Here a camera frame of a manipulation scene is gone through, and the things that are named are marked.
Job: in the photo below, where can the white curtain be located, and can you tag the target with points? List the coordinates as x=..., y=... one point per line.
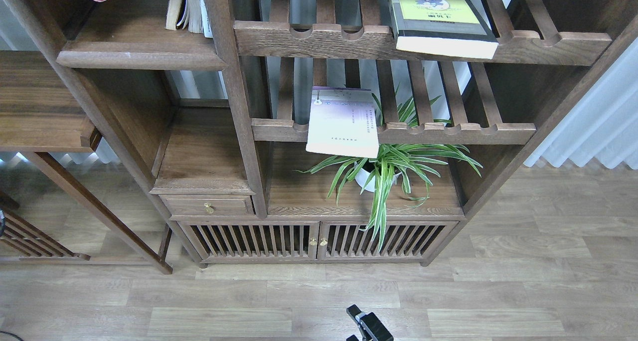
x=602, y=125

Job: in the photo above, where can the white plant pot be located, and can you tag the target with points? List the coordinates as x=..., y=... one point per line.
x=364, y=176

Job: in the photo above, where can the dark wooden bookshelf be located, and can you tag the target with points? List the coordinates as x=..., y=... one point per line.
x=199, y=119

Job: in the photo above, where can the pale lavender book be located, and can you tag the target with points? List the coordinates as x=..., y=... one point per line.
x=342, y=122

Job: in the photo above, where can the spider plant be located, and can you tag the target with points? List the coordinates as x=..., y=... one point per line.
x=398, y=161

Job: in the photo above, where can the upright white books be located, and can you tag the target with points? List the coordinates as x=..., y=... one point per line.
x=198, y=19

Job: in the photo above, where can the upright beige book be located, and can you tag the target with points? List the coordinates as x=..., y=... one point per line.
x=177, y=15

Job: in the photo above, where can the yellow and grey thick book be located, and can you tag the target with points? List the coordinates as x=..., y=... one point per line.
x=451, y=28

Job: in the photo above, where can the brass drawer knob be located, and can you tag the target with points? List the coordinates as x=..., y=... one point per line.
x=208, y=208

